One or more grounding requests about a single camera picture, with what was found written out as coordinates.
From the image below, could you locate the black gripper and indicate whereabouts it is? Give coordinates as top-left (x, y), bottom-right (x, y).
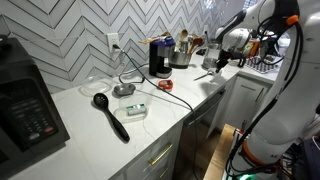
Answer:
top-left (215, 49), bottom-right (236, 74)

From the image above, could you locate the transparent plastic measuring cup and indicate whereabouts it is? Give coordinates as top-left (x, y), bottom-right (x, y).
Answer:
top-left (211, 69), bottom-right (228, 84)

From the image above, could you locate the metal spoon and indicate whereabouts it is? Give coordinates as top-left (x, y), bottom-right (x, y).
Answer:
top-left (193, 70), bottom-right (215, 82)

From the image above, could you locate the dark wooden spoon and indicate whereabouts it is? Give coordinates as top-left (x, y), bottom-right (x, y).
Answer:
top-left (186, 34), bottom-right (205, 56)

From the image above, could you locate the orange labelled bottle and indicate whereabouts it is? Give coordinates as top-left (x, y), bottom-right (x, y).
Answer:
top-left (244, 39), bottom-right (261, 58)

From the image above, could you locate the white corner cabinet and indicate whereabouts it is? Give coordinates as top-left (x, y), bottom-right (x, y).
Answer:
top-left (206, 75), bottom-right (272, 132)

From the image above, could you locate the steel utensil bowl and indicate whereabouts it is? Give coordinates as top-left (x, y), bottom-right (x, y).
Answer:
top-left (168, 49), bottom-right (193, 70)

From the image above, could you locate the light wooden spoon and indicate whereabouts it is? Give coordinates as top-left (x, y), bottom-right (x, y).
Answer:
top-left (177, 28), bottom-right (190, 52)

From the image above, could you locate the red round gadget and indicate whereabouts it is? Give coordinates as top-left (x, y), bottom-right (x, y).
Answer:
top-left (157, 78), bottom-right (174, 92)

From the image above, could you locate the black coffee maker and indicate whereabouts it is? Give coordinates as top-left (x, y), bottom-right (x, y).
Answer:
top-left (148, 35), bottom-right (177, 79)

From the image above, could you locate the flat wooden spatula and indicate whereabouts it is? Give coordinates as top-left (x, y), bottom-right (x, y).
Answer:
top-left (138, 31), bottom-right (172, 45)

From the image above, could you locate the green and white box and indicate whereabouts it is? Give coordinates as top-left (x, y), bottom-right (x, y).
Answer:
top-left (125, 103), bottom-right (148, 117)

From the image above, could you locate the small metal bowl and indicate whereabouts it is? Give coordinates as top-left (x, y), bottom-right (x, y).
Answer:
top-left (112, 82), bottom-right (137, 98)

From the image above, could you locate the white drawer cabinet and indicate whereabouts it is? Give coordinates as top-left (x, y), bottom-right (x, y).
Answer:
top-left (109, 121), bottom-right (185, 180)

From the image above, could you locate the clear plastic food container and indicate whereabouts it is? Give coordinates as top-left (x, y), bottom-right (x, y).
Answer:
top-left (113, 94), bottom-right (151, 124)

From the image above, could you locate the black slotted spoon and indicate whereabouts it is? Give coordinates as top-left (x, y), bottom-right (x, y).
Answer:
top-left (92, 92), bottom-right (131, 144)

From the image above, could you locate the clear glass lid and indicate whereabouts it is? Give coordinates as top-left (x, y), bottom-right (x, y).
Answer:
top-left (79, 74), bottom-right (116, 98)

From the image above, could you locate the black microwave oven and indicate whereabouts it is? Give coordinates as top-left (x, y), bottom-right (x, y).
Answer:
top-left (0, 34), bottom-right (71, 176)

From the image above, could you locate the silver dishwasher handle bar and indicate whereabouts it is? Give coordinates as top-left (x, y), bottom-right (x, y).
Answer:
top-left (187, 89), bottom-right (227, 128)

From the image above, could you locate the long power cable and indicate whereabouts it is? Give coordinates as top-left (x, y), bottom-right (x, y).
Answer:
top-left (112, 43), bottom-right (199, 180)

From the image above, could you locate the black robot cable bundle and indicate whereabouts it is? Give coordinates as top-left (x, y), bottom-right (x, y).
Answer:
top-left (224, 13), bottom-right (305, 179)

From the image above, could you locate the orange cable clip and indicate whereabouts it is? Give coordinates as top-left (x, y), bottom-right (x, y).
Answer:
top-left (285, 14), bottom-right (300, 27)

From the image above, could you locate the black coffee maker cord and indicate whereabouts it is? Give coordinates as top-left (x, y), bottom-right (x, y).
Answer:
top-left (118, 62), bottom-right (150, 85)

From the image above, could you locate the long gold drawer handle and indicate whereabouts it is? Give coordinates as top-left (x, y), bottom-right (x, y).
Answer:
top-left (148, 142), bottom-right (174, 166)

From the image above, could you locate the white wall outlet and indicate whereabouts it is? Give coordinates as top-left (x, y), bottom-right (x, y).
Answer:
top-left (106, 32), bottom-right (120, 54)

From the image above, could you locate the short gold drawer handle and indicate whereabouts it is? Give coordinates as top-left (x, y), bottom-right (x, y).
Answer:
top-left (158, 165), bottom-right (170, 180)

